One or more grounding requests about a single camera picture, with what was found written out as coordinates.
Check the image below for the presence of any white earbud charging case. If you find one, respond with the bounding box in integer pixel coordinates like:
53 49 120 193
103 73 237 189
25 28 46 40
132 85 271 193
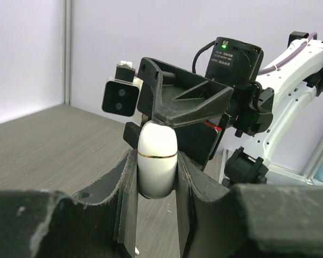
137 121 178 199

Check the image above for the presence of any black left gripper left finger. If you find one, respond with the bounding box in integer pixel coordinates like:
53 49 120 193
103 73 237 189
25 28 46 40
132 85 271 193
0 150 138 257

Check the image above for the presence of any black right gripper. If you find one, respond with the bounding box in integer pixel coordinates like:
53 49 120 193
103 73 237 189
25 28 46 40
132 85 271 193
122 56 275 171

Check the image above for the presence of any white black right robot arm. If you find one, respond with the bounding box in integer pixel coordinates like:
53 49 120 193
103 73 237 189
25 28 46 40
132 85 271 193
137 33 323 198

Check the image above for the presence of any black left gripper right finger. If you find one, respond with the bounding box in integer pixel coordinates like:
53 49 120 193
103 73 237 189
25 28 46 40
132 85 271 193
176 152 323 257

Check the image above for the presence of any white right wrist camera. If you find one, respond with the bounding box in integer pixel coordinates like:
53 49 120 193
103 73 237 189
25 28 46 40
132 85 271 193
101 61 143 124

